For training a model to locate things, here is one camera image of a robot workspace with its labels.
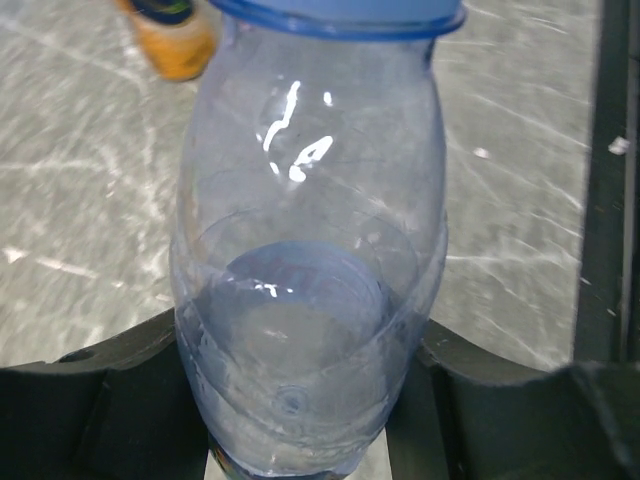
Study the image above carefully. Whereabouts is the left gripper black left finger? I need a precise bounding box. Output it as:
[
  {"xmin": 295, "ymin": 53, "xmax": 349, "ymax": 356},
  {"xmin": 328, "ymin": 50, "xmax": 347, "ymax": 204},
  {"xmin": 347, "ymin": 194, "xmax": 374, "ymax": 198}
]
[{"xmin": 1, "ymin": 310, "xmax": 208, "ymax": 479}]

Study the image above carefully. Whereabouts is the orange drink bottle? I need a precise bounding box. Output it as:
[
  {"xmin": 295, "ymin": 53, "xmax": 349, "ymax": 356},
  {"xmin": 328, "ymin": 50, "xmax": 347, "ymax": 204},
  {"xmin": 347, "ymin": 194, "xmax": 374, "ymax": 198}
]
[{"xmin": 116, "ymin": 0, "xmax": 216, "ymax": 82}]

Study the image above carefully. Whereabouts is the clear blue water bottle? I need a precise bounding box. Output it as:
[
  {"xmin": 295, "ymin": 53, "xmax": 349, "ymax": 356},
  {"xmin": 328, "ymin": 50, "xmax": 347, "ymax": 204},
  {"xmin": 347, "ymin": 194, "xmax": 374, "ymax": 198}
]
[{"xmin": 168, "ymin": 9, "xmax": 450, "ymax": 479}]

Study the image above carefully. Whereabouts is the blue bottle cap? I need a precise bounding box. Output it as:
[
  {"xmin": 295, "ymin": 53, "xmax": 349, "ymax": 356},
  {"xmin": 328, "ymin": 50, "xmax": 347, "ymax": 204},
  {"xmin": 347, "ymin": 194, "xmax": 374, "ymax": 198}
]
[{"xmin": 211, "ymin": 0, "xmax": 467, "ymax": 42}]

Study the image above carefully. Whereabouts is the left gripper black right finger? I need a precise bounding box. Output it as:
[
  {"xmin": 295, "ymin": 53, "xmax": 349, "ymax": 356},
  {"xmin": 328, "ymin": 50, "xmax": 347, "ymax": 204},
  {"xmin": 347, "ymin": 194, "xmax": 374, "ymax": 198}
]
[{"xmin": 386, "ymin": 322, "xmax": 639, "ymax": 480}]

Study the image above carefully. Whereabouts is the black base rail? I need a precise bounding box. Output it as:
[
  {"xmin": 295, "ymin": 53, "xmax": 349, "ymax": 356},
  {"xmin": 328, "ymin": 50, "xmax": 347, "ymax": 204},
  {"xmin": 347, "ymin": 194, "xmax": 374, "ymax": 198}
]
[{"xmin": 573, "ymin": 1, "xmax": 639, "ymax": 363}]

